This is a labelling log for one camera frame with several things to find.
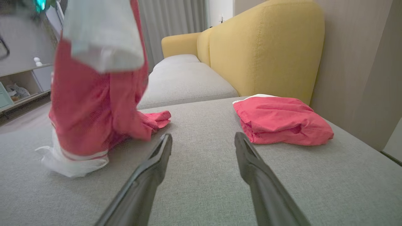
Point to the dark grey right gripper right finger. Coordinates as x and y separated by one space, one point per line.
267 191

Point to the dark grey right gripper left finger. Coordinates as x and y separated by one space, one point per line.
141 188

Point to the red shorts with white stripe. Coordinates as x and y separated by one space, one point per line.
276 122

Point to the red and white jersey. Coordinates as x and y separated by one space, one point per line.
88 110

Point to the large grey sofa seat cushion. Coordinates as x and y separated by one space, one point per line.
204 188

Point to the small grey sofa seat cushion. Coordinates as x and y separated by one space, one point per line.
177 59

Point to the large yellow sofa backrest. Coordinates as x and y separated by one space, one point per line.
267 47

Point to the yellow sofa armrest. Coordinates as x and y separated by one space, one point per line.
179 44

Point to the narrow yellow sofa backrest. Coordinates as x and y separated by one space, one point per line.
203 47

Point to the clutter in shelf compartment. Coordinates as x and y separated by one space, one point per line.
17 91

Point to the small white bottle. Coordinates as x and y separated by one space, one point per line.
38 61

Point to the low white shelf cabinet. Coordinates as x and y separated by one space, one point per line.
22 75

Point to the grey curtain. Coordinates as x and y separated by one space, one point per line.
172 18

